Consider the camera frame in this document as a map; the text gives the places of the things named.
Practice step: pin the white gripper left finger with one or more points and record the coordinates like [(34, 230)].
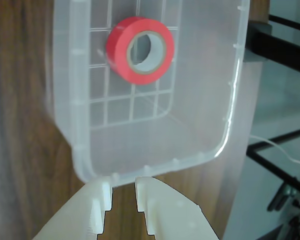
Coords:
[(77, 212)]

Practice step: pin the black chair base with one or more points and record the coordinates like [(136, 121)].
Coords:
[(280, 200)]

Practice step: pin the clear plastic box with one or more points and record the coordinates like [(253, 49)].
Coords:
[(202, 100)]

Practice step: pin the red tape roll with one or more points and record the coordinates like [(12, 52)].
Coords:
[(120, 62)]

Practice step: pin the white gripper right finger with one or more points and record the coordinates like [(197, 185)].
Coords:
[(165, 212)]

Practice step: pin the black metal frame bar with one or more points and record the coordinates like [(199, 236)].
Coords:
[(277, 40), (270, 162)]

